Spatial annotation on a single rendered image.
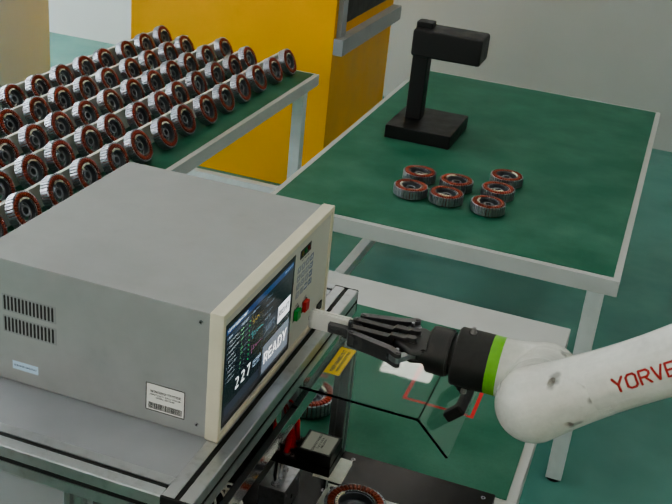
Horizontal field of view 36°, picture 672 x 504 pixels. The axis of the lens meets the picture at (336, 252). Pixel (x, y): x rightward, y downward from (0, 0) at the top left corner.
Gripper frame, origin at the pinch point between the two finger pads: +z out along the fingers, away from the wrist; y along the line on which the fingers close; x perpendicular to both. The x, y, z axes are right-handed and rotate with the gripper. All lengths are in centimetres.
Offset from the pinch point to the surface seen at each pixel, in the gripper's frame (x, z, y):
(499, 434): -43, -25, 46
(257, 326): 6.0, 5.9, -16.6
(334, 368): -11.7, 0.1, 5.4
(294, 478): -35.9, 5.1, 4.5
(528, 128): -43, 6, 261
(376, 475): -41.2, -6.5, 18.8
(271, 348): -1.1, 5.9, -10.2
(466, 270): -118, 24, 277
